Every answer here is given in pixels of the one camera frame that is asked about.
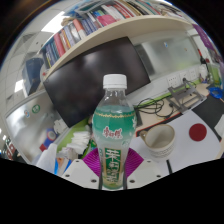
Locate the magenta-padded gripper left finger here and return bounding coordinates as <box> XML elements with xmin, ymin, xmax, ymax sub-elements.
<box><xmin>61</xmin><ymin>147</ymin><xmax>103</xmax><ymax>190</ymax></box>

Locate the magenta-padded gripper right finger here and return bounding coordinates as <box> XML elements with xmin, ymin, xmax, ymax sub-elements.
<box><xmin>123</xmin><ymin>148</ymin><xmax>168</xmax><ymax>190</ymax></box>

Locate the green tea drink bottle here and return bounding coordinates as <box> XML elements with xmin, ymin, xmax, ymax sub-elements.
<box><xmin>92</xmin><ymin>73</ymin><xmax>138</xmax><ymax>191</ymax></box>

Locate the pile of white tissues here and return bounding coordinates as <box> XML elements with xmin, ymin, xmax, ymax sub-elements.
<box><xmin>66</xmin><ymin>130</ymin><xmax>92</xmax><ymax>155</ymax></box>

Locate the beige ribbed paper cup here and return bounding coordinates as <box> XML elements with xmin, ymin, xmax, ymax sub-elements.
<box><xmin>139</xmin><ymin>123</ymin><xmax>176</xmax><ymax>159</ymax></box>

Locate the white paper sheet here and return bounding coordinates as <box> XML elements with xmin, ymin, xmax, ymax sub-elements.
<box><xmin>129</xmin><ymin>109</ymin><xmax>223</xmax><ymax>175</ymax></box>

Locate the flat round red coaster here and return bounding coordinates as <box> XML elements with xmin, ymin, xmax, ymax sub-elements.
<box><xmin>188</xmin><ymin>123</ymin><xmax>208</xmax><ymax>142</ymax></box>

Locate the grey metal laptop stand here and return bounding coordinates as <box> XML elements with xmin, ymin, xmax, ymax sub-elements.
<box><xmin>167</xmin><ymin>79</ymin><xmax>207</xmax><ymax>114</ymax></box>

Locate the black desk mat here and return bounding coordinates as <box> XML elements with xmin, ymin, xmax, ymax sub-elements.
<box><xmin>191</xmin><ymin>94</ymin><xmax>224</xmax><ymax>141</ymax></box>

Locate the black computer monitor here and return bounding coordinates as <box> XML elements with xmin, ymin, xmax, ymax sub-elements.
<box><xmin>42</xmin><ymin>36</ymin><xmax>152</xmax><ymax>129</ymax></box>

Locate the purple hanging banner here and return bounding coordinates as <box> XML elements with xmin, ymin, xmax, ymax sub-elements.
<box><xmin>192</xmin><ymin>23</ymin><xmax>216</xmax><ymax>52</ymax></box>

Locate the black cable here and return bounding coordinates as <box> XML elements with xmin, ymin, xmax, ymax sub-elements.
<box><xmin>134</xmin><ymin>97</ymin><xmax>175</xmax><ymax>120</ymax></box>

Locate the wall shelf with books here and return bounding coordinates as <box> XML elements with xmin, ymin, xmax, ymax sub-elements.
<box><xmin>39</xmin><ymin>0</ymin><xmax>201</xmax><ymax>81</ymax></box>

